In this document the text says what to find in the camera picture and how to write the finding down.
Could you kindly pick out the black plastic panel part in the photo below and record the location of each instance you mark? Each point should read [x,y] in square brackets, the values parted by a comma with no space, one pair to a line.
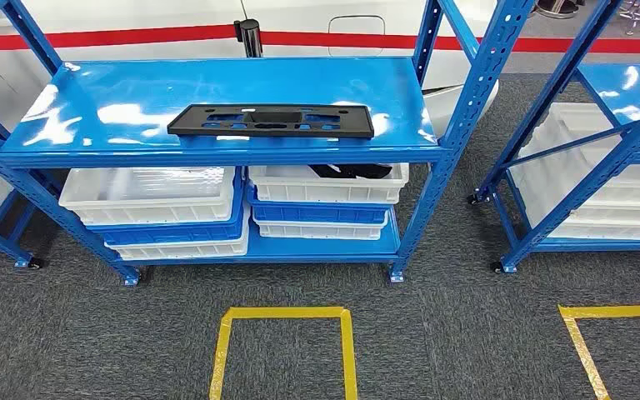
[187,124]

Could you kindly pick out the blue metal shelf rack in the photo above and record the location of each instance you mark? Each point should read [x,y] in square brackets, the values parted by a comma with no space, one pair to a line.
[574,203]
[0,242]
[132,83]

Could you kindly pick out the black moulded plastic piece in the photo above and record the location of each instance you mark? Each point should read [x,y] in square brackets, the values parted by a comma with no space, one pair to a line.
[353,171]

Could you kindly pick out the yellow floor tape square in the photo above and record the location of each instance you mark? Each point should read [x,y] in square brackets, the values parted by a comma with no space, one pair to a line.
[579,342]
[347,353]

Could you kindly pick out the red barrier belt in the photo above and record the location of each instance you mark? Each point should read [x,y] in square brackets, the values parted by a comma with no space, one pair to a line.
[132,36]

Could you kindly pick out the white car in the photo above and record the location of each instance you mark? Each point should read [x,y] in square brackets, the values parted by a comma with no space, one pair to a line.
[132,14]

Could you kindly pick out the chrome stool base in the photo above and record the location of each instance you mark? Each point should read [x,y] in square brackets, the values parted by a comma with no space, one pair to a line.
[557,8]

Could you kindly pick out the chrome chair base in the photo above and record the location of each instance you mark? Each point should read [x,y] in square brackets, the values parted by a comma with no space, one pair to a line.
[637,14]

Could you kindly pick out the black stanchion post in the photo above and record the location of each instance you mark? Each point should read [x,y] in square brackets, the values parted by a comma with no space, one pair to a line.
[251,38]

